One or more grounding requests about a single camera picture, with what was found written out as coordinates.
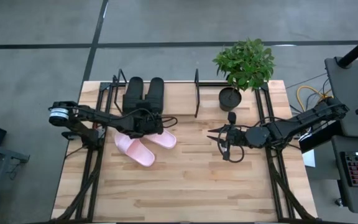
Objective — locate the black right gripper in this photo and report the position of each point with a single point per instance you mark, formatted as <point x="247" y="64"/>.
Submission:
<point x="236" y="137"/>

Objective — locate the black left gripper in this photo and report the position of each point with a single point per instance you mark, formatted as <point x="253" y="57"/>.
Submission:
<point x="148" y="126"/>

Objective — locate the pink rubber slide sandal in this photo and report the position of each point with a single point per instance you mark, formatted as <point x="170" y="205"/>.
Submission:
<point x="166" y="140"/>
<point x="137" y="152"/>

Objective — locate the black rubber slide sandal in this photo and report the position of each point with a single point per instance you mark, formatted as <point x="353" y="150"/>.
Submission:
<point x="134" y="93"/>
<point x="154" y="93"/>

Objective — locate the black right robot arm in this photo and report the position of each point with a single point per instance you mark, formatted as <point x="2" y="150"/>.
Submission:
<point x="291" y="126"/>

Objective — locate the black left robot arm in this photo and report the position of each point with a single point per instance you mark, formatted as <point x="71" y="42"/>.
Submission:
<point x="98" y="117"/>

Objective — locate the black metal wooden shoe shelf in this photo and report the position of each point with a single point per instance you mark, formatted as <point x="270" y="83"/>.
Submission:
<point x="196" y="93"/>

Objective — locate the green potted plant black pot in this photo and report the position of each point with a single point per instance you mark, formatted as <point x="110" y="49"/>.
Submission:
<point x="244" y="65"/>

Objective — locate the white paper sheet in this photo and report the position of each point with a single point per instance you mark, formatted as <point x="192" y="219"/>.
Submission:
<point x="309" y="158"/>

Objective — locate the black flat monitor box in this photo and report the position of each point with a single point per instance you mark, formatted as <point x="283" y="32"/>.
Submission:
<point x="319" y="140"/>

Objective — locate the grey cart top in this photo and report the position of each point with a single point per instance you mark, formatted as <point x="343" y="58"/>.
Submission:
<point x="346" y="87"/>

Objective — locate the small round grey knob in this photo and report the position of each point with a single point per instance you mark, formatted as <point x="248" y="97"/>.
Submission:
<point x="339" y="202"/>

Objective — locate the grey keyboard desk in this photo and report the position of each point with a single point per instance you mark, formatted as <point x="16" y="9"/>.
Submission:
<point x="353" y="199"/>

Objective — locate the black round pole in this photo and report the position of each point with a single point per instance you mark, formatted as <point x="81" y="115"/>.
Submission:
<point x="357" y="48"/>

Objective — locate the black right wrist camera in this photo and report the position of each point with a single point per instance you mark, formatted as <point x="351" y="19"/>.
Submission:
<point x="232" y="118"/>

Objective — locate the black aluminium table rig frame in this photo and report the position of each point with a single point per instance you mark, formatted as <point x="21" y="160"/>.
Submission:
<point x="210" y="84"/>

